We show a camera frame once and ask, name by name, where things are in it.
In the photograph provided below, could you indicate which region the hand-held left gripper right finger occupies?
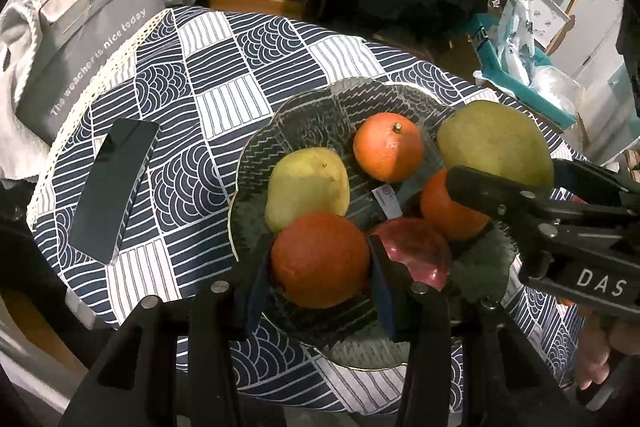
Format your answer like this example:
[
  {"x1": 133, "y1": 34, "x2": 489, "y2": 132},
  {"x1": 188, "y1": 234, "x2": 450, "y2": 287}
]
[{"x1": 369, "y1": 234, "x2": 578, "y2": 427}]

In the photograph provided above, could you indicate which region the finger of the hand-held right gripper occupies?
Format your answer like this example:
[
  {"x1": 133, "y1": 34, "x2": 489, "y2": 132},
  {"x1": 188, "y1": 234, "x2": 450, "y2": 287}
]
[
  {"x1": 551, "y1": 158, "x2": 640, "y2": 214},
  {"x1": 445, "y1": 165, "x2": 562, "y2": 239}
]

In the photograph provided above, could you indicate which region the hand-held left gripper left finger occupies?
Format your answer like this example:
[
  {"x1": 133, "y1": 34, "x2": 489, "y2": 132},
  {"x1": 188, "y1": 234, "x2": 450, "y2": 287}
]
[{"x1": 59, "y1": 234, "x2": 275, "y2": 427}]

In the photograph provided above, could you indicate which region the large green pear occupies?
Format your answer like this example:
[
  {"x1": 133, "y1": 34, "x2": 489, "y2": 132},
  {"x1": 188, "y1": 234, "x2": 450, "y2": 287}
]
[{"x1": 436, "y1": 101, "x2": 555, "y2": 195}]

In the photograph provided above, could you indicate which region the red apple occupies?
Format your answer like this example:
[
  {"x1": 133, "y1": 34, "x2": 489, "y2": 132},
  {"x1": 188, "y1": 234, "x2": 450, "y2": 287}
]
[{"x1": 367, "y1": 217, "x2": 453, "y2": 292}]

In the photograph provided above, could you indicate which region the orange with green stem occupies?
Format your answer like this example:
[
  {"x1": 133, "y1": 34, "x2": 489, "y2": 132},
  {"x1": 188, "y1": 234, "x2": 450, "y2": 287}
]
[{"x1": 353, "y1": 112, "x2": 425, "y2": 184}]

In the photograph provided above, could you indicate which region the small yellow-green pear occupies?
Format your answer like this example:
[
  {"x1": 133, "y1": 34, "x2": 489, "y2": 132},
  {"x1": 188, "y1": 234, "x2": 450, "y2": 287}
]
[{"x1": 264, "y1": 147, "x2": 351, "y2": 234}]

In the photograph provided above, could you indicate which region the clear glass plate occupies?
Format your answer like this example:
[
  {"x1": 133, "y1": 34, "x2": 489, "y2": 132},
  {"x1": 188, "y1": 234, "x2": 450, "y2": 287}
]
[{"x1": 227, "y1": 77, "x2": 518, "y2": 370}]

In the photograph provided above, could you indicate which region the person's right hand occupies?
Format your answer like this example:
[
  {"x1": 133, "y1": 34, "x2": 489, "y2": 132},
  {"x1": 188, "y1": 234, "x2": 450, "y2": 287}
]
[{"x1": 572, "y1": 312, "x2": 640, "y2": 390}]

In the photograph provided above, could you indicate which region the white barcode sticker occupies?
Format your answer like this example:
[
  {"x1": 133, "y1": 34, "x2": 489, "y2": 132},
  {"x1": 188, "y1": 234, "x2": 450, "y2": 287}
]
[{"x1": 372, "y1": 186, "x2": 405, "y2": 220}]

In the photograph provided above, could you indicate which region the clear plastic bag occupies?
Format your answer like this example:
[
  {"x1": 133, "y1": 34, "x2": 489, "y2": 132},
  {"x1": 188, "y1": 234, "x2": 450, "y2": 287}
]
[{"x1": 532, "y1": 66, "x2": 586, "y2": 118}]

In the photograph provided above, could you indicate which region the teal box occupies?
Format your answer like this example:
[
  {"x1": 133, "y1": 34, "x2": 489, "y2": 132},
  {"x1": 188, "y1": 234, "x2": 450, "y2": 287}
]
[{"x1": 470, "y1": 14, "x2": 578, "y2": 130}]

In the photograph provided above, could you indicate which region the white cabinet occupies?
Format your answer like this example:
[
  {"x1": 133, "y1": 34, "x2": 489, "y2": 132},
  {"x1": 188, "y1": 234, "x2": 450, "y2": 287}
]
[{"x1": 565, "y1": 0, "x2": 631, "y2": 158}]

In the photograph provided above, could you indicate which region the white printed plastic bag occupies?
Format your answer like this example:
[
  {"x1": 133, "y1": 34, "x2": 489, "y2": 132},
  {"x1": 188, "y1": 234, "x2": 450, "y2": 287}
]
[{"x1": 490, "y1": 0, "x2": 551, "y2": 82}]

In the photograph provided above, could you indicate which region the black smartphone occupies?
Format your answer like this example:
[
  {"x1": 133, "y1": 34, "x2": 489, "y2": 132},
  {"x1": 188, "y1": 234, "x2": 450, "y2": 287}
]
[{"x1": 67, "y1": 118, "x2": 161, "y2": 265}]

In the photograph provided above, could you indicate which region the navy white patterned tablecloth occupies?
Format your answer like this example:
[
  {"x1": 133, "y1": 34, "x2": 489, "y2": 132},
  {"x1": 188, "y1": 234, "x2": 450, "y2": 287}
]
[{"x1": 27, "y1": 7, "x2": 608, "y2": 418}]

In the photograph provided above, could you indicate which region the grey bag with white lettering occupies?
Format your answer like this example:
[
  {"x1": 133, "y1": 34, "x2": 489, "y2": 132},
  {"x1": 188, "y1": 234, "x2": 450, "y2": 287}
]
[{"x1": 15, "y1": 0, "x2": 168, "y2": 145}]

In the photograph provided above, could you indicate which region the wooden chair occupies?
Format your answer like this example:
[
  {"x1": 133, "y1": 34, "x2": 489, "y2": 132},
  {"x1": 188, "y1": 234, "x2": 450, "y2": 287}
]
[{"x1": 207, "y1": 0, "x2": 306, "y2": 22}]

